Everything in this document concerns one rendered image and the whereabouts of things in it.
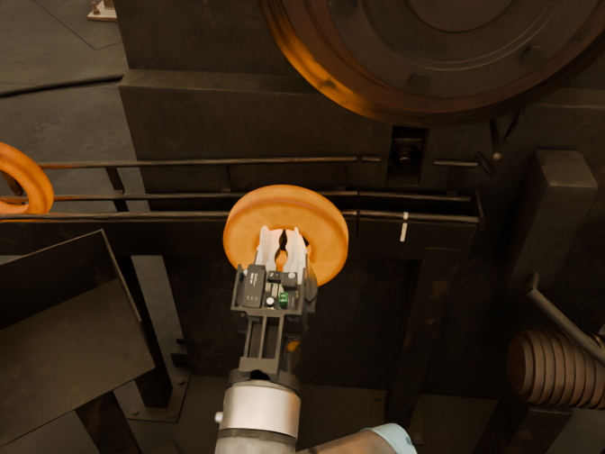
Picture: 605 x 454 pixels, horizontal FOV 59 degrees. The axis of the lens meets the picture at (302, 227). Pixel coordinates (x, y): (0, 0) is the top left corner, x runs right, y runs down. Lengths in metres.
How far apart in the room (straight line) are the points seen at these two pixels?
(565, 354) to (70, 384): 0.78
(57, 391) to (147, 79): 0.50
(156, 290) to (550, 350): 1.18
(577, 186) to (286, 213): 0.46
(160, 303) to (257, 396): 1.22
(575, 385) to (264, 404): 0.63
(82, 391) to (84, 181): 1.48
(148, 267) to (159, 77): 0.99
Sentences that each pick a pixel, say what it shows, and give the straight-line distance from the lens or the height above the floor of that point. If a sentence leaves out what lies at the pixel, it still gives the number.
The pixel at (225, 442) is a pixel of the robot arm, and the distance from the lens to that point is 0.52.
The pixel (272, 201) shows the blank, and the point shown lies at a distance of 0.61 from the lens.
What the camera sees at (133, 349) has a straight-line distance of 0.86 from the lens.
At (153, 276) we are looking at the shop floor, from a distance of 1.79.
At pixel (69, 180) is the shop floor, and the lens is 2.28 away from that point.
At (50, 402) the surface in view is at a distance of 0.87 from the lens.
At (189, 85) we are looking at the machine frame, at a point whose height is 0.87.
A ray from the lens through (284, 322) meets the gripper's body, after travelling 0.54.
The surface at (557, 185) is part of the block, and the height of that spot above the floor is 0.80.
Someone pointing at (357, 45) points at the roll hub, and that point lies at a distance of 0.62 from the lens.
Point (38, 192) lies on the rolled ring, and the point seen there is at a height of 0.70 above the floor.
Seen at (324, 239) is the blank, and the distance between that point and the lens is 0.63.
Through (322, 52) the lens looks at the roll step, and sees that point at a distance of 0.70.
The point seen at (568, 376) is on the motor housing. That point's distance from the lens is 1.00.
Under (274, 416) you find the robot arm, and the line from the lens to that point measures 0.51.
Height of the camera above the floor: 1.29
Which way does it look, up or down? 43 degrees down
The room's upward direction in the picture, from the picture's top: straight up
